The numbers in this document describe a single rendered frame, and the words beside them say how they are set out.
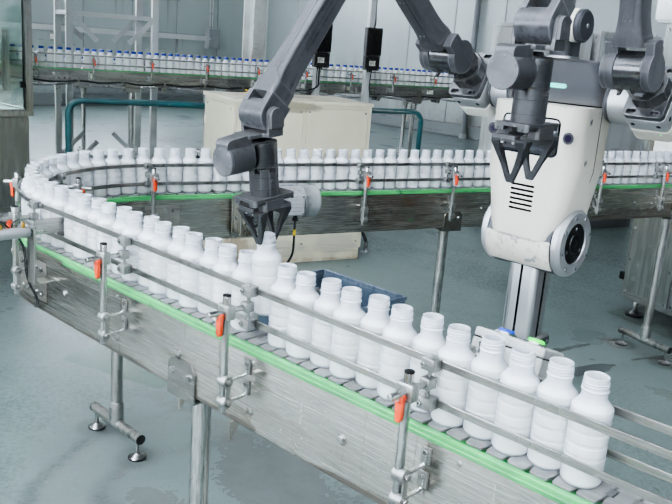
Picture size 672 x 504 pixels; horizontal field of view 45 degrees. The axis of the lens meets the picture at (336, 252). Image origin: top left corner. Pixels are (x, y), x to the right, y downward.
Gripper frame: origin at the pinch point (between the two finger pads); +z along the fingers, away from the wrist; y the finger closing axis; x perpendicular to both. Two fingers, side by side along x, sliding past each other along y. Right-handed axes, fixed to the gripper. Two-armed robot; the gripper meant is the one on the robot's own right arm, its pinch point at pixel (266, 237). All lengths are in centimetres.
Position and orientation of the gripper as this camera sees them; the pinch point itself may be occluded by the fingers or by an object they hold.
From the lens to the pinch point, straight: 159.4
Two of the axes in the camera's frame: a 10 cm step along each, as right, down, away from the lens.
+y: -7.0, 2.5, -6.7
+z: 0.1, 9.4, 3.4
